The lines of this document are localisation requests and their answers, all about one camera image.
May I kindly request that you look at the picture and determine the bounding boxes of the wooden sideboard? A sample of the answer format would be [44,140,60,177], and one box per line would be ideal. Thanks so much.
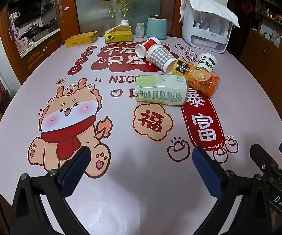
[239,27,282,119]

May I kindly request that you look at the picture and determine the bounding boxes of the white cloth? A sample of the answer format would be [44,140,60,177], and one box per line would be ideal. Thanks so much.
[179,0,241,28]

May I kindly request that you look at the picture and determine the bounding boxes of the red and white paper cup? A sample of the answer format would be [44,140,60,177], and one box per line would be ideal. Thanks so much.
[135,37,161,58]

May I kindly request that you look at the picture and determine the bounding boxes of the frosted glass door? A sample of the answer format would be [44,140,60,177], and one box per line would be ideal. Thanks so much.
[73,0,179,39]

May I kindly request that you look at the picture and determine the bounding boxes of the white countertop appliance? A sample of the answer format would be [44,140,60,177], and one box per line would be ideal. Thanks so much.
[181,5,230,54]

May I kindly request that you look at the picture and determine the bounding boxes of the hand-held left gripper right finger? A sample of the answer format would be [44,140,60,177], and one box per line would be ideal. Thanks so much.
[192,146,277,235]

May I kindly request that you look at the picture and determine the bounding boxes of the wooden wall shelf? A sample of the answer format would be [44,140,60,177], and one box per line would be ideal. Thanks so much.
[253,0,282,48]

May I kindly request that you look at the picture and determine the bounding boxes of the small glass jar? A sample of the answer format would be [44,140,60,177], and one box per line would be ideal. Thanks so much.
[135,23,145,38]

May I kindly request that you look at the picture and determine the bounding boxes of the yellow flat box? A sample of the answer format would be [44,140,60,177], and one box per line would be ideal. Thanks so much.
[65,31,98,49]

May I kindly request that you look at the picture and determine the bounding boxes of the yellow and white tissue box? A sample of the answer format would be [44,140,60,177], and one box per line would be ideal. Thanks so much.
[104,25,133,44]

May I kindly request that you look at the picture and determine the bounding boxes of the white panda print cup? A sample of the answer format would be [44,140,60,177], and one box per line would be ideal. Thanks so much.
[196,53,217,73]

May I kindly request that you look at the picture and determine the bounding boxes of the light blue canister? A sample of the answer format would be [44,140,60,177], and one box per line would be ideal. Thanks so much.
[146,15,167,41]

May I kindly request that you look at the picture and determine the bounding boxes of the grey checked paper cup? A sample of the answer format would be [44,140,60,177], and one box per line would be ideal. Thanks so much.
[146,44,177,74]

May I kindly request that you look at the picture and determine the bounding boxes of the wooden kitchen counter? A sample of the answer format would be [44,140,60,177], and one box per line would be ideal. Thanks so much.
[18,28,66,72]

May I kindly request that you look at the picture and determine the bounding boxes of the red wall decoration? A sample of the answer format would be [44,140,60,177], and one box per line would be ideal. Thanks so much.
[242,1,254,15]

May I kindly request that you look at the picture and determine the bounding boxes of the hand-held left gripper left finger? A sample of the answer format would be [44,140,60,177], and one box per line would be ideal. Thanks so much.
[10,146,92,235]

